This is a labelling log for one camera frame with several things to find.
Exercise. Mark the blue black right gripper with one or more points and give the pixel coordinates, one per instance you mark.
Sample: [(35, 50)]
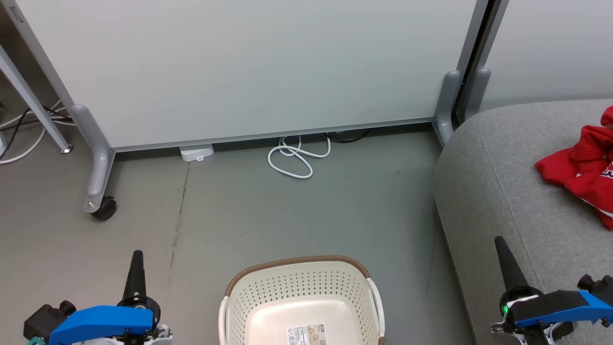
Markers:
[(550, 309)]

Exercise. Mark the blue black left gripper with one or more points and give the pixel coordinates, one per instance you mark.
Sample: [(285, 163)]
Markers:
[(103, 322)]

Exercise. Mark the red printed basketball jersey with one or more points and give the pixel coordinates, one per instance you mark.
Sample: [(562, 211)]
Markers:
[(584, 172)]

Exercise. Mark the red garment with white trim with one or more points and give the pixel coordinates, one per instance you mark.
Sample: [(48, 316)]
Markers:
[(608, 116)]

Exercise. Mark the cream perforated laundry basket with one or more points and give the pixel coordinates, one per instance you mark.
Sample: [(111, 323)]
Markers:
[(301, 292)]

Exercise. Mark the black caster wheel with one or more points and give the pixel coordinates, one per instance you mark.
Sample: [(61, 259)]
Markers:
[(105, 208)]

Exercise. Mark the grey fabric sofa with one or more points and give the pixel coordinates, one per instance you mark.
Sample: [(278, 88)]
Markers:
[(507, 191)]

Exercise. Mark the white power adapter box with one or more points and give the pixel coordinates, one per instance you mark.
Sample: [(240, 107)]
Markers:
[(196, 152)]

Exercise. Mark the paper label sticker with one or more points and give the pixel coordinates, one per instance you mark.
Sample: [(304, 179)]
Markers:
[(306, 335)]

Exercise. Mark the grey metal table leg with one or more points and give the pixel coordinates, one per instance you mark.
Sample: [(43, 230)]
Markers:
[(33, 100)]

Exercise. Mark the narrow white partition panel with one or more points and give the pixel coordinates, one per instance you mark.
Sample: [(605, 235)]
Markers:
[(550, 48)]

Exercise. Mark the wide white partition panel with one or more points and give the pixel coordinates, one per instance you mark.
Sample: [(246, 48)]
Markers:
[(263, 67)]

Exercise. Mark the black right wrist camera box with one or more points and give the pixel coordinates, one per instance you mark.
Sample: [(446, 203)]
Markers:
[(604, 286)]

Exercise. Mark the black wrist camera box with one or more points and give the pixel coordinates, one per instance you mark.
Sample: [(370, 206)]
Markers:
[(604, 286), (45, 318)]

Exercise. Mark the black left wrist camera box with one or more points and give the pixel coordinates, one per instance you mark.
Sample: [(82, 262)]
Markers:
[(45, 318)]

